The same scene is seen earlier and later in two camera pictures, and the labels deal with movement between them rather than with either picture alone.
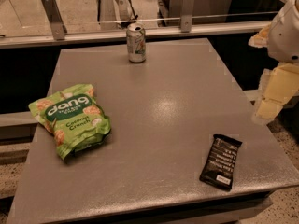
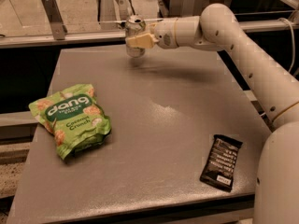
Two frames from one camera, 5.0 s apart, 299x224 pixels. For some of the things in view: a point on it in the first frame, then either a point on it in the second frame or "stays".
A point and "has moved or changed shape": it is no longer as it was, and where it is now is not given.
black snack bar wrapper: x=220 y=164 stays
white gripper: x=285 y=37 → x=164 y=33
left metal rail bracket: x=54 y=14 stays
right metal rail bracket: x=188 y=7 stays
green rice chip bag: x=73 y=118 stays
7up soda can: x=136 y=43 has moved or changed shape
